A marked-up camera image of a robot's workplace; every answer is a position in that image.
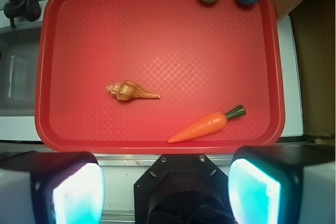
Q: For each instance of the grey toy sink basin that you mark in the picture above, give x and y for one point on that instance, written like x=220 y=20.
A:
x=19 y=60

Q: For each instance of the orange toy carrot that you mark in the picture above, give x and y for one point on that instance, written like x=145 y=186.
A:
x=207 y=125

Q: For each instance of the tan conch seashell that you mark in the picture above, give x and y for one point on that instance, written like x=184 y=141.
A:
x=129 y=90

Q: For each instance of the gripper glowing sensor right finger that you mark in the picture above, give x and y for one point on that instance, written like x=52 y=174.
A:
x=283 y=184

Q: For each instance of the brown cardboard panel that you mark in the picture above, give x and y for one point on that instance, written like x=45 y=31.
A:
x=313 y=27

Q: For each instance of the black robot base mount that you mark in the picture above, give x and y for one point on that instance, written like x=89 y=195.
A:
x=182 y=189

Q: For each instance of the red plastic tray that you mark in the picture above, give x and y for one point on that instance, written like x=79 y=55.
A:
x=200 y=58

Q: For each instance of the grey toy faucet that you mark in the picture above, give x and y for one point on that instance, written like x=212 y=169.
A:
x=28 y=9

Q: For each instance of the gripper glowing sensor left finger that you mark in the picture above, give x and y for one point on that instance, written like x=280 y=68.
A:
x=39 y=187

